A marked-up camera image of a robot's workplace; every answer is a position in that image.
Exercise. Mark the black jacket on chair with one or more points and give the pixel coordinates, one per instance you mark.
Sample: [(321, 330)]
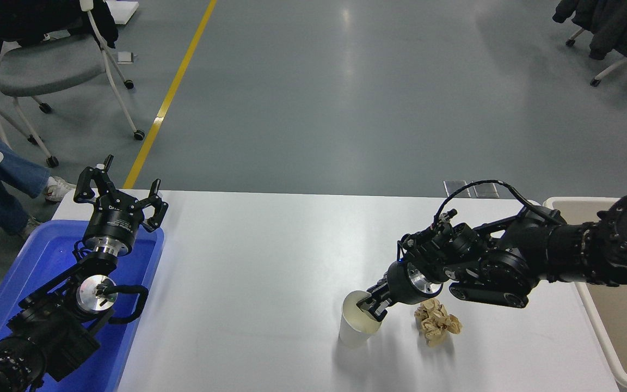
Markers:
[(19, 19)]

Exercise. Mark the metal floor socket plate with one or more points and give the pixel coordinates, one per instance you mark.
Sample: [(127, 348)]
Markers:
[(485, 190), (455, 190)]

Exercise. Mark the white flat board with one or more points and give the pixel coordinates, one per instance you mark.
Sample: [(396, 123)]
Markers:
[(123, 11)]

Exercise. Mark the crumpled tan paper ball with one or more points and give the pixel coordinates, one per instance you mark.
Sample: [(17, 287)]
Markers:
[(437, 322)]

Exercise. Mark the white frame chair with casters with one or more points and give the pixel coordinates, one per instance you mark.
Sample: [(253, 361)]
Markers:
[(615, 66)]

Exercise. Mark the dark grey hanging jackets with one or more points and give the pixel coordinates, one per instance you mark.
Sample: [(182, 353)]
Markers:
[(613, 22)]

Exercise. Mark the white paper cup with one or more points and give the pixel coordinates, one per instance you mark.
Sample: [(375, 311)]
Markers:
[(354, 329)]

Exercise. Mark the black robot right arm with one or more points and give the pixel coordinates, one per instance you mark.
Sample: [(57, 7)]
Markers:
[(564, 247)]

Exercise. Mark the blue plastic tray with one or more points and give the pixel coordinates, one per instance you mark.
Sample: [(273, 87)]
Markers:
[(36, 261)]

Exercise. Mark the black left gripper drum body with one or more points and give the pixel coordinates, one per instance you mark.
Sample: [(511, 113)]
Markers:
[(112, 223)]

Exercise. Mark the grey chair with white frame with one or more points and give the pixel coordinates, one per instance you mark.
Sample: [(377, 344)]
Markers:
[(47, 65)]

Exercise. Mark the person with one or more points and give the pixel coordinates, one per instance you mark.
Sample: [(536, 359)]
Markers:
[(3, 169)]

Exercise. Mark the small white floor box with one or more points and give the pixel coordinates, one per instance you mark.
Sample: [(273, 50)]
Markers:
[(127, 57)]

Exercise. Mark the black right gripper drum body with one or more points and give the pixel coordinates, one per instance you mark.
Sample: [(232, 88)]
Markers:
[(400, 286)]

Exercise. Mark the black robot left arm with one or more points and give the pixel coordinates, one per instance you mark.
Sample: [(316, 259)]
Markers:
[(47, 326)]

